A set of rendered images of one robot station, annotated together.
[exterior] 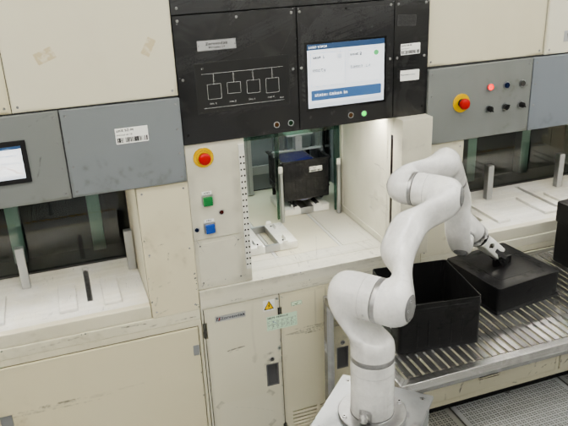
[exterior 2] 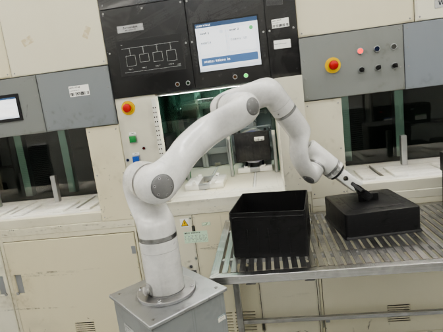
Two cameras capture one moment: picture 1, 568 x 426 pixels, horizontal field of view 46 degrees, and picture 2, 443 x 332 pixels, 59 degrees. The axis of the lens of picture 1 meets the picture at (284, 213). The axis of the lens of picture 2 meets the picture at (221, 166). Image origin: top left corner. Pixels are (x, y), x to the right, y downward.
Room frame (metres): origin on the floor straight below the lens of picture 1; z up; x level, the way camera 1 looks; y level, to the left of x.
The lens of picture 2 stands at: (0.56, -0.93, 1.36)
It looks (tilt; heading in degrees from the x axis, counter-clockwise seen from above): 10 degrees down; 26
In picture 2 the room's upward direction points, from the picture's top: 7 degrees counter-clockwise
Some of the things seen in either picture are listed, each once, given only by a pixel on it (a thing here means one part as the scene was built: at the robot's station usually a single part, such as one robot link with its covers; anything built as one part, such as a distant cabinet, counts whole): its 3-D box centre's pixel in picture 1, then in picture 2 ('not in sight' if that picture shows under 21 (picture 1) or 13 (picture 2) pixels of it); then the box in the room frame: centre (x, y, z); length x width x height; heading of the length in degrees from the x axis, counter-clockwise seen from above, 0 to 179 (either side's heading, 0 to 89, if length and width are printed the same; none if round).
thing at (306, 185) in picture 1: (297, 166); (252, 139); (2.86, -0.07, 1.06); 0.24 x 0.20 x 0.32; 108
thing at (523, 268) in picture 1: (500, 272); (368, 208); (2.20, -0.79, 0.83); 0.29 x 0.29 x 0.13; 25
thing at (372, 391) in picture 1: (372, 385); (162, 264); (1.53, -0.22, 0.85); 0.19 x 0.19 x 0.18
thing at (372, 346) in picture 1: (362, 315); (148, 198); (1.54, -0.19, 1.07); 0.19 x 0.12 x 0.24; 56
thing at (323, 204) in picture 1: (299, 201); (255, 165); (2.86, -0.07, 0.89); 0.22 x 0.21 x 0.04; 18
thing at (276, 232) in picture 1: (264, 237); (206, 181); (2.47, 0.08, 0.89); 0.22 x 0.21 x 0.04; 18
